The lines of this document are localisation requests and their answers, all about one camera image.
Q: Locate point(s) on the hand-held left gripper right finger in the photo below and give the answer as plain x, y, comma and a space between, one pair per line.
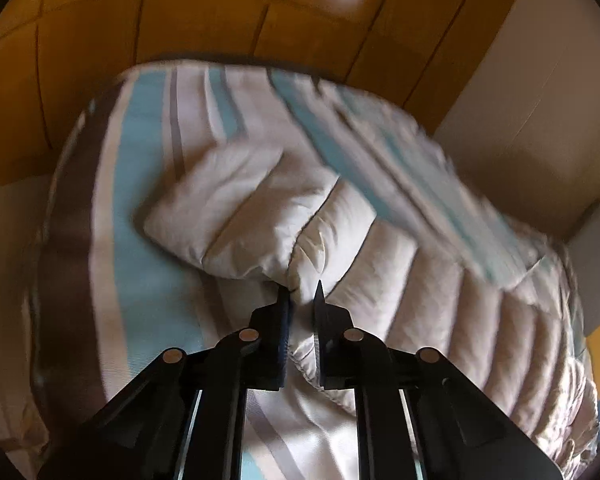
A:
319, 350

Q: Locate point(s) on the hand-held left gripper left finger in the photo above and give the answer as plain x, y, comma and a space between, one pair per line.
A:
284, 350

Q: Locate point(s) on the white quilted duvet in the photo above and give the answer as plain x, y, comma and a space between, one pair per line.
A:
260, 210

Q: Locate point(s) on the striped bed sheet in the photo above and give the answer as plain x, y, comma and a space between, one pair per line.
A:
145, 270

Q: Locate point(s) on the striped pillow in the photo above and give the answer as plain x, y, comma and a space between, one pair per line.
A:
380, 160

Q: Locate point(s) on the brown wooden wardrobe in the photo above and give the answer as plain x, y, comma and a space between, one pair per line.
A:
105, 35

